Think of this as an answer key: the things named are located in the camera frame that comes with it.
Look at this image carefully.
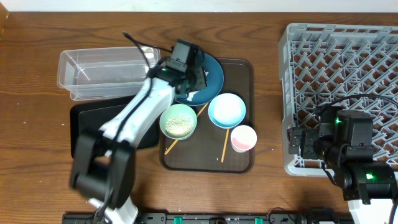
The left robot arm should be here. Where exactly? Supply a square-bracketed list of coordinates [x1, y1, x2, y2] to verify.
[70, 57, 206, 223]

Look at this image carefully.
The wooden chopstick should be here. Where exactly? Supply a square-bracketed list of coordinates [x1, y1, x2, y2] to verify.
[221, 129, 229, 163]
[164, 103, 209, 155]

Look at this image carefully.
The green bowl with rice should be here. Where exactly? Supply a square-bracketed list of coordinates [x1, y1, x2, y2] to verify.
[159, 104, 197, 140]

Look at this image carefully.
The grey dishwasher rack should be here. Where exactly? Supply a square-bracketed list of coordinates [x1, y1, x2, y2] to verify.
[278, 23, 397, 168]

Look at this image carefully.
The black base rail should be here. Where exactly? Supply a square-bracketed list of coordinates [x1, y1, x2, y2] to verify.
[61, 212, 355, 224]

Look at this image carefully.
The pink plastic cup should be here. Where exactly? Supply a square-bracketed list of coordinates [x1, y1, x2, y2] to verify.
[231, 125, 257, 153]

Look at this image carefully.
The right wooden chopstick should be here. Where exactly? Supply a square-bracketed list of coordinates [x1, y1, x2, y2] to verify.
[221, 129, 229, 163]

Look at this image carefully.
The light blue bowl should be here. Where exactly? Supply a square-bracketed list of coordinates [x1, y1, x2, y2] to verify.
[208, 93, 246, 129]

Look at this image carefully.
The clear plastic bin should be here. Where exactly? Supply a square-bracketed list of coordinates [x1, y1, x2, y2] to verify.
[57, 47, 160, 101]

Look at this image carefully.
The white napkin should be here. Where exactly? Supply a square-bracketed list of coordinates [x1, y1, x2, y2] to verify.
[186, 91, 198, 101]

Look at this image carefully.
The brown serving tray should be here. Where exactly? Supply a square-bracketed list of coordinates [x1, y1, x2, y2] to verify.
[159, 58, 254, 174]

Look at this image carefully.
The black plastic bin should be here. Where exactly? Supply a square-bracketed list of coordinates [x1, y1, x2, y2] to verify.
[70, 96, 160, 158]

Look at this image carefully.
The dark blue plate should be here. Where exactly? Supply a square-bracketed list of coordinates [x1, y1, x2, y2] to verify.
[175, 54, 224, 106]

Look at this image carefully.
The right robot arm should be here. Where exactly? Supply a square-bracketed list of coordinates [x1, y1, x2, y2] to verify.
[287, 106, 397, 223]

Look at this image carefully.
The left wooden chopstick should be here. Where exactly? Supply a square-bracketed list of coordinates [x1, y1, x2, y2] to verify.
[164, 103, 209, 155]

